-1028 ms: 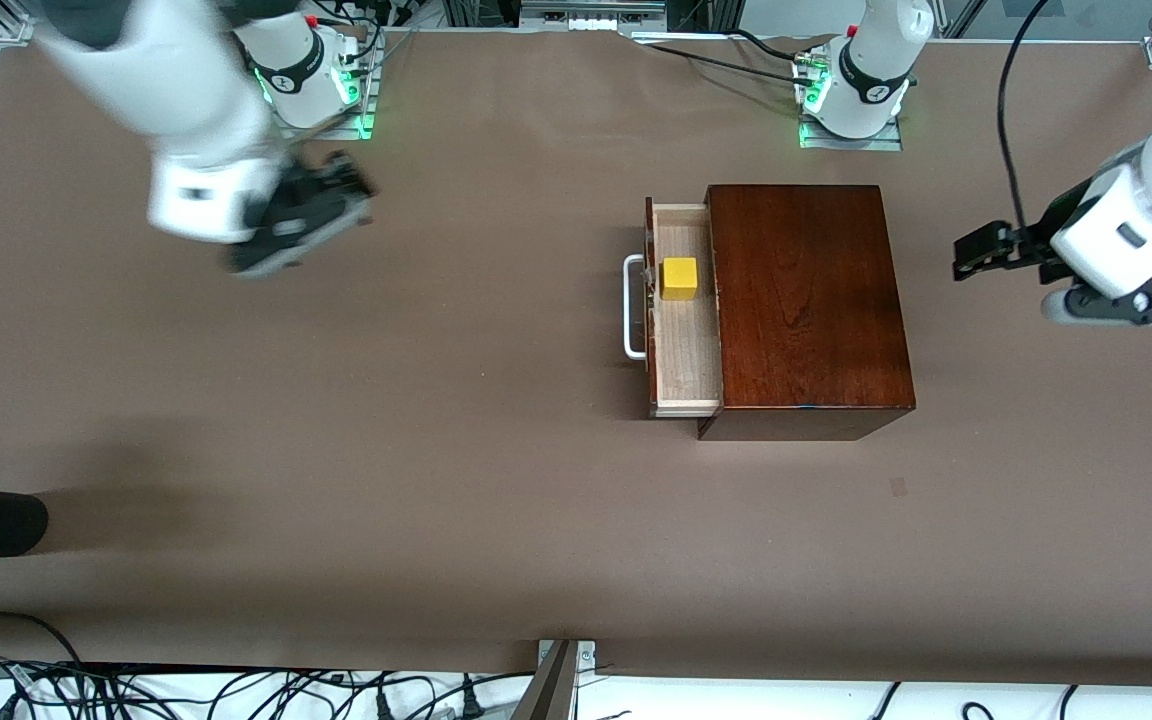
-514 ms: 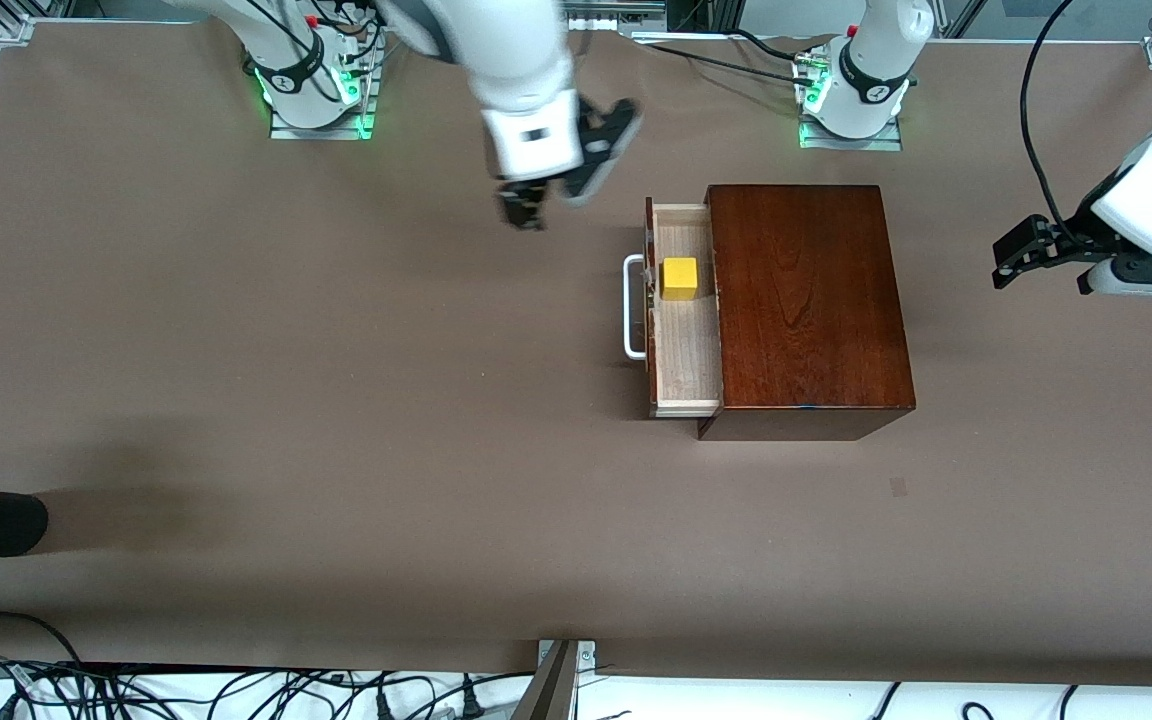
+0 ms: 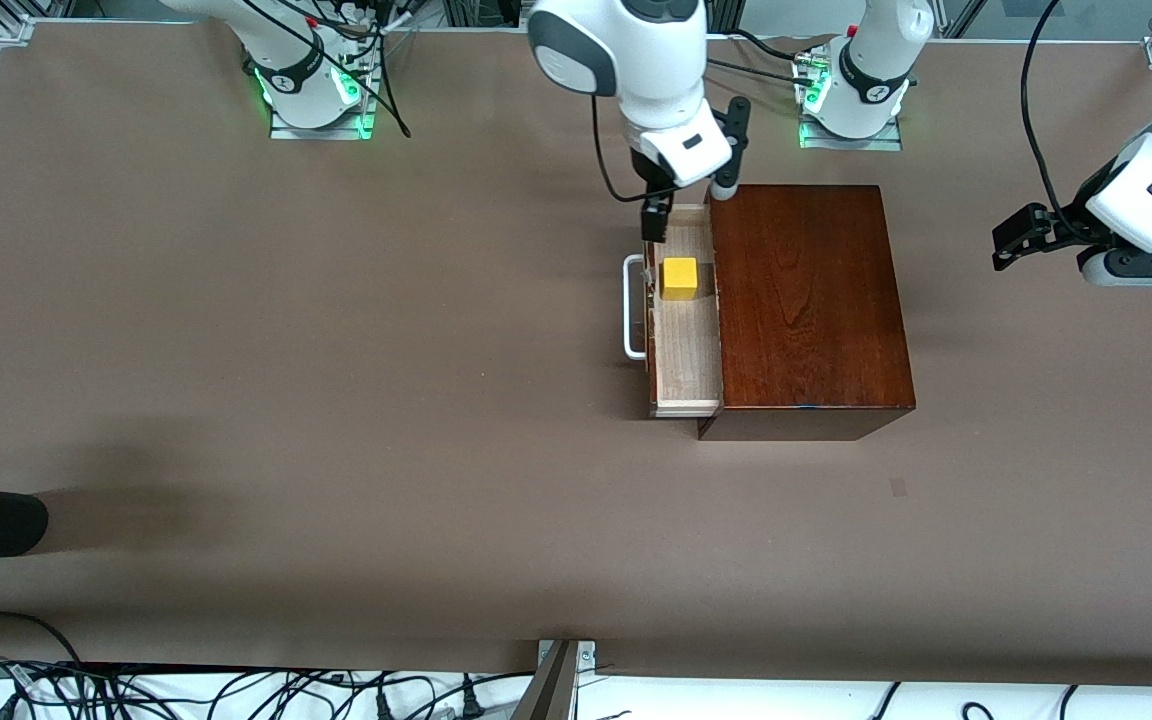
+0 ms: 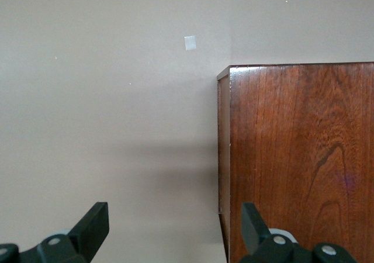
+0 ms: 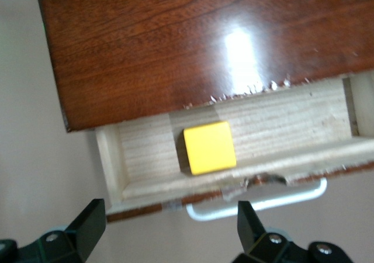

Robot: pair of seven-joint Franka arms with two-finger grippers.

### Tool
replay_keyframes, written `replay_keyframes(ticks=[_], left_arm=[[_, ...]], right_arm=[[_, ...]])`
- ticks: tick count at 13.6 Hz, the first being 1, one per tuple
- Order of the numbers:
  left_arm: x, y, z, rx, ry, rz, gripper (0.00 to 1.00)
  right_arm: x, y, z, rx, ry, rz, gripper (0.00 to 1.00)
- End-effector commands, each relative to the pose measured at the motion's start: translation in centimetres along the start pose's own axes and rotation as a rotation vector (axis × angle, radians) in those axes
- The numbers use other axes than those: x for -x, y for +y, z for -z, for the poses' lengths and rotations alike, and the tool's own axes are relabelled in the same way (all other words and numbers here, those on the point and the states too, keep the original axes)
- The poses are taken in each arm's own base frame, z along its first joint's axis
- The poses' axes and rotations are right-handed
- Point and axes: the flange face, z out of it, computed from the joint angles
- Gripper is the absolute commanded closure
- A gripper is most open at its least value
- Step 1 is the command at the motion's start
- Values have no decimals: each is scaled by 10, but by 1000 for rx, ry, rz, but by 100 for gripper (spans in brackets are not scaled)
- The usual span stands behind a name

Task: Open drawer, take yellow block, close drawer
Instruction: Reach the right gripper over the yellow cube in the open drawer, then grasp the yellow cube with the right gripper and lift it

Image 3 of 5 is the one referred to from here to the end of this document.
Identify yellow cube block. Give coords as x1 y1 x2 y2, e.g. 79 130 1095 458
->
662 257 700 302

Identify wooden drawer with white handle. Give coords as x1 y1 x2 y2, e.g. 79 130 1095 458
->
622 204 725 419

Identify dark brown wooden cabinet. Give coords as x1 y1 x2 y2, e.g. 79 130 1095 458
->
698 183 917 442

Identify brown table cover sheet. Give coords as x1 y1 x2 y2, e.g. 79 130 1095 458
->
0 20 1152 691

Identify black base cable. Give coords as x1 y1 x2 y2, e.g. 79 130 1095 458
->
706 55 817 89
731 28 817 63

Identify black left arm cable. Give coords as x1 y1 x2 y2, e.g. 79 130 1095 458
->
1021 0 1087 236

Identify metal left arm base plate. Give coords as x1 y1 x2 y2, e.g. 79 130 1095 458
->
798 112 904 153

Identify black hanging cable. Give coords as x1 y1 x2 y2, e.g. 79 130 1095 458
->
241 0 412 138

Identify silver bracket plate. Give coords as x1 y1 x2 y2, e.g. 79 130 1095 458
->
536 640 597 683

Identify grey metal post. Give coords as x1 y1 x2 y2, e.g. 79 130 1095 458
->
511 642 582 720

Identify tangled black cables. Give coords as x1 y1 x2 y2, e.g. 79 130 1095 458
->
0 655 537 720

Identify black arched cable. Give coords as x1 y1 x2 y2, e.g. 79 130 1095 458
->
0 610 87 669

